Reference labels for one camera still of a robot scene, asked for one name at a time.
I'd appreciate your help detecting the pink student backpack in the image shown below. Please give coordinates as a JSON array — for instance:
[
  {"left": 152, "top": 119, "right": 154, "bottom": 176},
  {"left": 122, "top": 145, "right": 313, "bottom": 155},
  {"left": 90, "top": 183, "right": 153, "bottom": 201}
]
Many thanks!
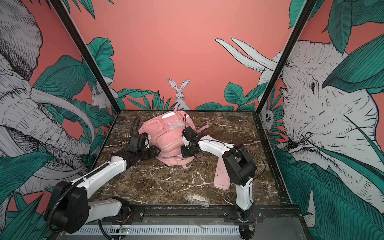
[{"left": 139, "top": 111, "right": 209, "bottom": 169}]

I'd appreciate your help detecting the pink pencil case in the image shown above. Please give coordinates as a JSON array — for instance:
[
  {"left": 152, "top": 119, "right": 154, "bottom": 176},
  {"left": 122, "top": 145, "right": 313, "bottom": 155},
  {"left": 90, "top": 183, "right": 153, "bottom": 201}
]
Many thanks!
[{"left": 214, "top": 158, "right": 231, "bottom": 191}]

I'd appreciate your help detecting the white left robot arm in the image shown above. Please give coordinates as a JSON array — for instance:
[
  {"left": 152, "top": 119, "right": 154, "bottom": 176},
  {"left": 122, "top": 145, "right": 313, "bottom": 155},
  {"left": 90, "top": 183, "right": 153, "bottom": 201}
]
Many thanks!
[{"left": 44, "top": 146, "right": 161, "bottom": 234}]

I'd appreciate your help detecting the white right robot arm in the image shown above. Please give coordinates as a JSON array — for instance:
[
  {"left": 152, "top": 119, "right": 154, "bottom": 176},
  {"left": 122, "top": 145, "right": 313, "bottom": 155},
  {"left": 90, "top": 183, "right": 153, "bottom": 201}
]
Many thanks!
[{"left": 181, "top": 135, "right": 257, "bottom": 212}]

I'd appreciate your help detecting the clear plastic eraser box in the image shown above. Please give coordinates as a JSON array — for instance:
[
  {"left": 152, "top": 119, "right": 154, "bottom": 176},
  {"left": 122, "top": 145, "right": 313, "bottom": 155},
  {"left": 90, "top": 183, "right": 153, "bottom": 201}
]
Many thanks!
[{"left": 185, "top": 193, "right": 211, "bottom": 207}]

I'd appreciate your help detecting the white ventilation grille strip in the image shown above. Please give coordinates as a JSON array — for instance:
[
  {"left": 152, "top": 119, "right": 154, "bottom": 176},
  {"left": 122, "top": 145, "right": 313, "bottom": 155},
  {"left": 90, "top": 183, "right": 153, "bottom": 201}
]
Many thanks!
[{"left": 74, "top": 224, "right": 241, "bottom": 236}]

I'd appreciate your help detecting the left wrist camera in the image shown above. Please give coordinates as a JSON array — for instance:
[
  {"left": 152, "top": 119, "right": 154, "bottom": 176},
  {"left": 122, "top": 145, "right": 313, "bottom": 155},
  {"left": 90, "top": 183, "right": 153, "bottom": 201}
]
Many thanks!
[{"left": 126, "top": 134, "right": 149, "bottom": 154}]

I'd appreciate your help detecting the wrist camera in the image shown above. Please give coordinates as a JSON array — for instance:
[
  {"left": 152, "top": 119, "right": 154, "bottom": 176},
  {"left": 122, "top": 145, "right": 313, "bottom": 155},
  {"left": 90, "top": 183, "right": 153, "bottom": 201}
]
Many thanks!
[
  {"left": 126, "top": 134, "right": 149, "bottom": 154},
  {"left": 182, "top": 127, "right": 198, "bottom": 146}
]

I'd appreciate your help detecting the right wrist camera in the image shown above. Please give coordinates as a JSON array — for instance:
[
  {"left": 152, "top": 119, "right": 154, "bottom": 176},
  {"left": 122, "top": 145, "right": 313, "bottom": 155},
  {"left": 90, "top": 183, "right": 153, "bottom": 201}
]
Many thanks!
[{"left": 182, "top": 127, "right": 198, "bottom": 146}]

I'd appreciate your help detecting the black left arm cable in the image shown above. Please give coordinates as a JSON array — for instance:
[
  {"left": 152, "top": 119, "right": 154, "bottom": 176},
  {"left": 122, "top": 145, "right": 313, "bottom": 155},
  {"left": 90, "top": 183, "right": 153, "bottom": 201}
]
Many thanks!
[{"left": 130, "top": 116, "right": 141, "bottom": 136}]

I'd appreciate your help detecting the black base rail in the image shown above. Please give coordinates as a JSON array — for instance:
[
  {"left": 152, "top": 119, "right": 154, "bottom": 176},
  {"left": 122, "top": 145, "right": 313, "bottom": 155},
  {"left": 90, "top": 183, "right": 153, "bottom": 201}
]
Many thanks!
[{"left": 127, "top": 205, "right": 303, "bottom": 224}]

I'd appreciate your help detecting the black frame post left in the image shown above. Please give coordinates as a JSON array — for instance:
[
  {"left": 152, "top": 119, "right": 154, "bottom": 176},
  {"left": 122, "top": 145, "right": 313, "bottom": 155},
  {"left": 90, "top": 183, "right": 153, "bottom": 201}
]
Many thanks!
[{"left": 50, "top": 0, "right": 121, "bottom": 114}]

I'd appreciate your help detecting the black frame post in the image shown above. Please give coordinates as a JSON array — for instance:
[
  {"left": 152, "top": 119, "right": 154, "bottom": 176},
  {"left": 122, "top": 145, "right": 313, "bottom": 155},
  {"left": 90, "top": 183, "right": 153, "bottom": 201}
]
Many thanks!
[
  {"left": 256, "top": 0, "right": 317, "bottom": 114},
  {"left": 50, "top": 0, "right": 121, "bottom": 114}
]

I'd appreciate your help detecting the black frame post right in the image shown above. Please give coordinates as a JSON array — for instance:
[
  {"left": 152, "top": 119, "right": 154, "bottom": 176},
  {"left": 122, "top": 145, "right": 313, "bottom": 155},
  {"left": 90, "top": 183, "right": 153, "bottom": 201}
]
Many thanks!
[{"left": 256, "top": 0, "right": 317, "bottom": 114}]

